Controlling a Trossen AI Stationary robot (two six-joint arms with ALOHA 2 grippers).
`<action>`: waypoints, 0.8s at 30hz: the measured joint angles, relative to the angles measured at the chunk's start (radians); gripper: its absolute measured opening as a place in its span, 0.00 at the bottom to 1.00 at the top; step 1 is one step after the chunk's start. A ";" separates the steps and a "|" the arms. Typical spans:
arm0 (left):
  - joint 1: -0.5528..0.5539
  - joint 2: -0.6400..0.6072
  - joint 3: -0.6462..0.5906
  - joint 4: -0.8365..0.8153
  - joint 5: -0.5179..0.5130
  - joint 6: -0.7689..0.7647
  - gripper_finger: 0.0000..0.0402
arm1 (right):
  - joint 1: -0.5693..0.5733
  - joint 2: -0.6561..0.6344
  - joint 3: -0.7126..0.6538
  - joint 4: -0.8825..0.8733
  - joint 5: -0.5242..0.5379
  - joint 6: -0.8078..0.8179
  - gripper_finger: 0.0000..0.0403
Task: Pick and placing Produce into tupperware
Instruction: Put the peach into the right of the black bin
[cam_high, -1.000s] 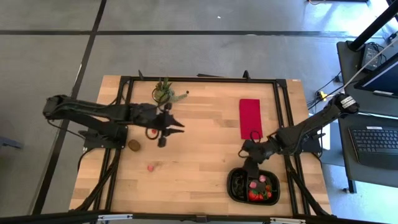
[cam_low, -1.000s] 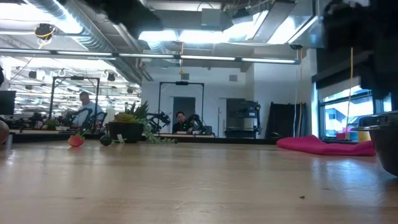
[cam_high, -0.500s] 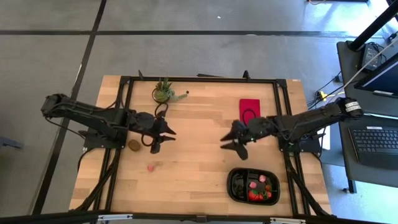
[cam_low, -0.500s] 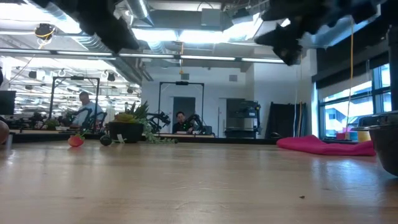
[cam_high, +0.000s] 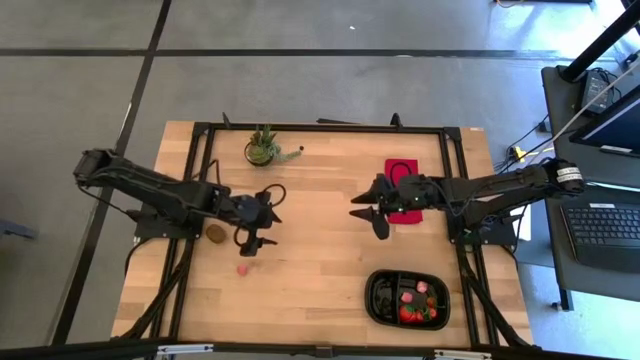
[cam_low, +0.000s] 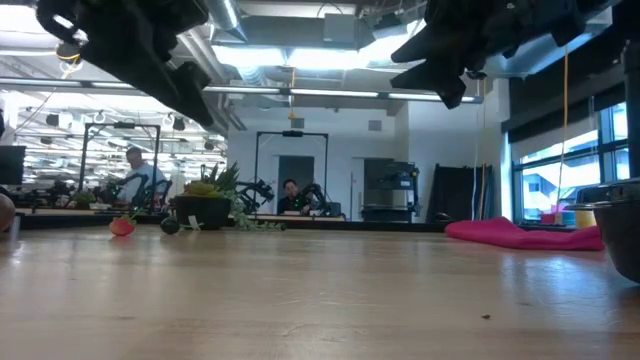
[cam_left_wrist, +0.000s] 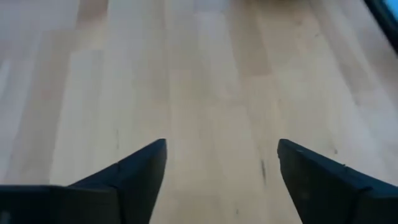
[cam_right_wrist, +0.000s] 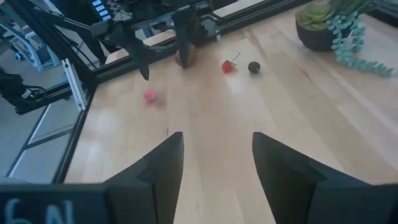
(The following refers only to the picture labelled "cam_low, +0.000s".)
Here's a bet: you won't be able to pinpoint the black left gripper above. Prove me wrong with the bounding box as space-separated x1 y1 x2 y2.
107 0 216 126

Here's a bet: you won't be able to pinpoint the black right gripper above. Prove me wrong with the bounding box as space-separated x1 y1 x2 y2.
390 0 516 110

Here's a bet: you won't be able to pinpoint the dark round berry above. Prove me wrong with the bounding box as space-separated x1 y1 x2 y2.
159 215 182 236

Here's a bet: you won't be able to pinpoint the small red strawberry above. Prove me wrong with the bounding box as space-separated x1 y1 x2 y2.
108 212 141 238

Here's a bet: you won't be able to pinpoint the black plastic tupperware container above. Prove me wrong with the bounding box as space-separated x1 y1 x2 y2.
564 177 640 285

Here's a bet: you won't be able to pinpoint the person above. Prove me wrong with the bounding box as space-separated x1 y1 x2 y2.
276 178 314 216
117 146 169 204

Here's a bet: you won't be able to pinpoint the long ceiling light strip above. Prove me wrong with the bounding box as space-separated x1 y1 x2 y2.
0 77 485 105

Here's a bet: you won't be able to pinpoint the potted succulent plant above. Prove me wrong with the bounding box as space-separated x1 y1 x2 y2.
172 160 287 233

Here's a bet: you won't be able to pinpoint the black standing panel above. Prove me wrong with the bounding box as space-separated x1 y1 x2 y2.
428 163 501 222

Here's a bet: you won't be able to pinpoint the black equipment cabinet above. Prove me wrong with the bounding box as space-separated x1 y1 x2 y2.
360 158 421 223

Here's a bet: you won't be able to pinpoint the grey door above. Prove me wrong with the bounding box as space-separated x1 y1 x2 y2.
277 154 316 216

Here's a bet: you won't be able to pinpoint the large window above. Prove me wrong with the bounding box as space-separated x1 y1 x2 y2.
512 102 631 221

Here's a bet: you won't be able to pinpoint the black background monitor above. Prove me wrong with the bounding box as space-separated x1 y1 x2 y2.
0 145 26 186

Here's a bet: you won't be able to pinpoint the red folded cloth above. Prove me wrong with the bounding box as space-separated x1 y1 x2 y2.
444 215 605 252

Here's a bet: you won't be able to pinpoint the brown kiwi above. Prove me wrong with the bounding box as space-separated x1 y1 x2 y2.
0 193 16 234

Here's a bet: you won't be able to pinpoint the yellow cup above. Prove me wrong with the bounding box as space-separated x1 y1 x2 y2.
574 209 597 230

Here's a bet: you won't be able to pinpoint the black background gantry frame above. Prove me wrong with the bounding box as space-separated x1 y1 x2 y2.
253 130 330 204
78 122 162 211

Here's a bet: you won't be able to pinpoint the black ceiling cable reel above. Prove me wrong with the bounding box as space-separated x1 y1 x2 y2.
54 39 84 65

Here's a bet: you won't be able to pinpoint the yellow hanging cord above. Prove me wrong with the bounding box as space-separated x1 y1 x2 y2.
554 47 571 216
287 67 298 121

